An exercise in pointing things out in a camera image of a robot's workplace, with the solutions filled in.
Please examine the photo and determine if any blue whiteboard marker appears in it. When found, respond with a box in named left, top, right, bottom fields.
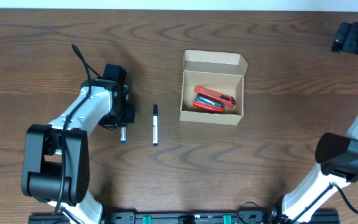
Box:
left=121, top=126, right=127, bottom=144

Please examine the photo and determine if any red and black stapler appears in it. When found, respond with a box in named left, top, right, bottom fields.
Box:
left=193, top=96, right=224, bottom=114

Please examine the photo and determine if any red utility knife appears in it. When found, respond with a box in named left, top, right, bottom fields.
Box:
left=195, top=86, right=236, bottom=108

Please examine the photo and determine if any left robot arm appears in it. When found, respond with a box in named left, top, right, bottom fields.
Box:
left=21, top=63, right=134, bottom=223

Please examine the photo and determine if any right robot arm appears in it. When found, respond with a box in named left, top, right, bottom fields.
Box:
left=268, top=22, right=358, bottom=223

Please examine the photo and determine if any black whiteboard marker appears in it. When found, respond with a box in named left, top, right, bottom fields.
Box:
left=152, top=104, right=158, bottom=146

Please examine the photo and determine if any cardboard box with open lid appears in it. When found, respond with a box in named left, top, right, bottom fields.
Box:
left=180, top=50, right=248, bottom=125

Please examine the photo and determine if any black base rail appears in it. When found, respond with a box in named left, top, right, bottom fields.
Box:
left=27, top=210, right=341, bottom=224

